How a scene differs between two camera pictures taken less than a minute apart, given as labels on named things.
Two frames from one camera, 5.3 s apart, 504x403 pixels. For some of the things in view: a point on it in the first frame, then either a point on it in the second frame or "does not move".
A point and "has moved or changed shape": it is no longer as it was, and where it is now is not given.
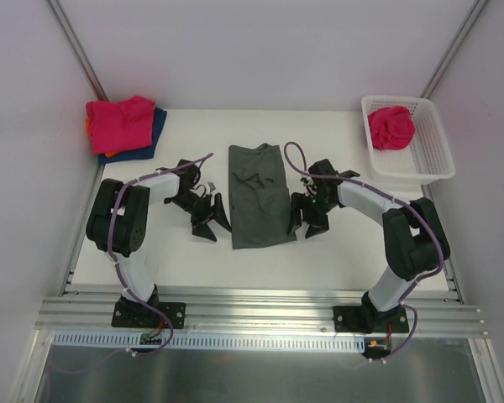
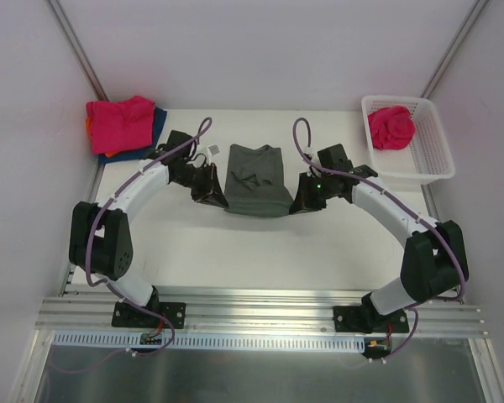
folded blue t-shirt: x=147 y=152 does not move
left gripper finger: x=218 y=213 to x=215 y=193
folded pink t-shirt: x=121 y=124 does not move
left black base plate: x=128 y=313 does not move
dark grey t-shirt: x=260 y=198 has moved or changed shape
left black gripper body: x=207 y=214 to x=202 y=183
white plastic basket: x=425 y=160 does not move
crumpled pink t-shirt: x=391 y=128 does not move
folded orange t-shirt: x=89 y=130 does not move
